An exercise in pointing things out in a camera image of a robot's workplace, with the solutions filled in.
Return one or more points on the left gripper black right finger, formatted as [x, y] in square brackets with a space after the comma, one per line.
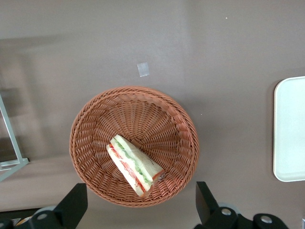
[205, 202]

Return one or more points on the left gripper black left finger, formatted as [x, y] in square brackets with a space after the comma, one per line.
[74, 205]

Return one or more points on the triangular sandwich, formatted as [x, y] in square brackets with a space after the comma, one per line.
[133, 164]

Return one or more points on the round brown wicker basket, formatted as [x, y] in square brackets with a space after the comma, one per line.
[155, 124]

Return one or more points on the cream plastic tray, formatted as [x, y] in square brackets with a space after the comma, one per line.
[290, 131]

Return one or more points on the clear tape piece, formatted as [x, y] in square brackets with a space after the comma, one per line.
[143, 69]

